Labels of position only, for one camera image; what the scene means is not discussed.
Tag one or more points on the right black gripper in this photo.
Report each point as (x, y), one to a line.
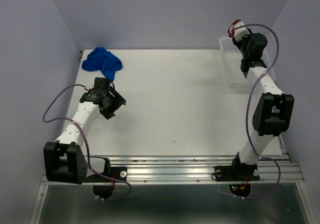
(245, 37)

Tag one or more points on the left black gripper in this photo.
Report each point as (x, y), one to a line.
(118, 101)

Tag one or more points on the brown towel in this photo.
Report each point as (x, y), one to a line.
(235, 24)

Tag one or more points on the blue towel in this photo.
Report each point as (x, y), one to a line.
(104, 61)

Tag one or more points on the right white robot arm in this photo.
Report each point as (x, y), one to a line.
(274, 108)

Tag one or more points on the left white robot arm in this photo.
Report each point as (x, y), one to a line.
(63, 158)

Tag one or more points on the white plastic basket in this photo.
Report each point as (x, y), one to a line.
(231, 57)

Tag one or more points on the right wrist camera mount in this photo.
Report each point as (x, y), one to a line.
(241, 32)

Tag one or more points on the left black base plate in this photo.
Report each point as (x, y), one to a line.
(119, 173)

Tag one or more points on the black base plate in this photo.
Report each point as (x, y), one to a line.
(236, 174)
(119, 173)

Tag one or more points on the aluminium mounting rail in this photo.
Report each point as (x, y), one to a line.
(198, 170)

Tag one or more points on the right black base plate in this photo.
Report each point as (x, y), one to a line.
(236, 174)

